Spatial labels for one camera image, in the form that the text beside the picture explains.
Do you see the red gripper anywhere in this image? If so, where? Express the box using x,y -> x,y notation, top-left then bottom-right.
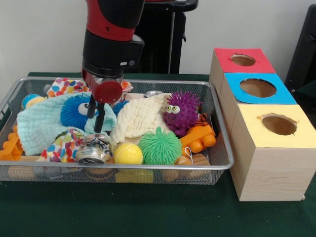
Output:
81,69 -> 124,133

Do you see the blue spiky rubber ball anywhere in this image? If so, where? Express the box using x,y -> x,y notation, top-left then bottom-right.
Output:
113,101 -> 129,117
60,94 -> 99,129

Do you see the silver crushed can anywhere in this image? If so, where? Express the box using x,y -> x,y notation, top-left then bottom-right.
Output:
76,134 -> 113,164

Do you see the small orange plastic toy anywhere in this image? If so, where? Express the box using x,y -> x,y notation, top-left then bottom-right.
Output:
0,125 -> 24,161

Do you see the shallow clear mesh bin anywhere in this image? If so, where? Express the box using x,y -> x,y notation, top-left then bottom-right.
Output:
0,77 -> 235,186

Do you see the wooden box with three holes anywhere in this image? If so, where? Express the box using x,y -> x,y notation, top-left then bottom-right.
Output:
210,48 -> 316,202

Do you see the large colourful dotted cloth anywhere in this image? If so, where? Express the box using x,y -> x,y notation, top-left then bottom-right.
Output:
47,78 -> 134,99

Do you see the cream white cloth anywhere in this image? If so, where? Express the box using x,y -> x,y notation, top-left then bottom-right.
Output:
110,94 -> 171,145

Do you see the small colourful dotted cloth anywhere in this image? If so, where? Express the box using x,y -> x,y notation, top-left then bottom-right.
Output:
39,127 -> 85,162

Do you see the mint green cloth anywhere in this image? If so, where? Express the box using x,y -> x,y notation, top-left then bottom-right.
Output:
17,91 -> 118,155

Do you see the small blue yellow ball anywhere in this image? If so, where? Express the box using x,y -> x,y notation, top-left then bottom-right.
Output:
21,93 -> 48,110

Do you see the green spiky rubber ball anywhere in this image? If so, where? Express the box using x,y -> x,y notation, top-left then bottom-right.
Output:
137,127 -> 182,165

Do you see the purple spiky ball with eyes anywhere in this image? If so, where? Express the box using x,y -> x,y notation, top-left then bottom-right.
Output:
162,90 -> 202,137

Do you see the orange toy building block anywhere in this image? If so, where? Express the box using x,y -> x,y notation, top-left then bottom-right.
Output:
179,122 -> 216,158

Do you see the dark green table cloth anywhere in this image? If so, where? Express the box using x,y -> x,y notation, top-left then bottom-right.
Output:
0,72 -> 316,237

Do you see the black panel stand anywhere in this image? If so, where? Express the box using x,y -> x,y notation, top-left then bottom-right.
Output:
286,5 -> 316,92

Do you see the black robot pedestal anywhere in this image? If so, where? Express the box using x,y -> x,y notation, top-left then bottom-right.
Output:
133,0 -> 198,75

